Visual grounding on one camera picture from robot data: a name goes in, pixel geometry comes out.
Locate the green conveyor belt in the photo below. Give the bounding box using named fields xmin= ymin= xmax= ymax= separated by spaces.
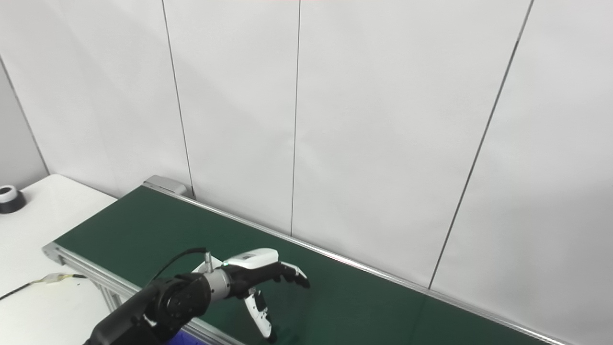
xmin=42 ymin=175 xmax=575 ymax=345

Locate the black white tape roll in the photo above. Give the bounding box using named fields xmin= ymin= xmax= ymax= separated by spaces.
xmin=0 ymin=185 xmax=27 ymax=214

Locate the aluminium conveyor support leg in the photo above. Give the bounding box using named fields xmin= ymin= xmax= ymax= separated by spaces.
xmin=92 ymin=282 xmax=126 ymax=313

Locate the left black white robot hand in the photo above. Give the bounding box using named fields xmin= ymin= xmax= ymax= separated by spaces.
xmin=223 ymin=248 xmax=310 ymax=344

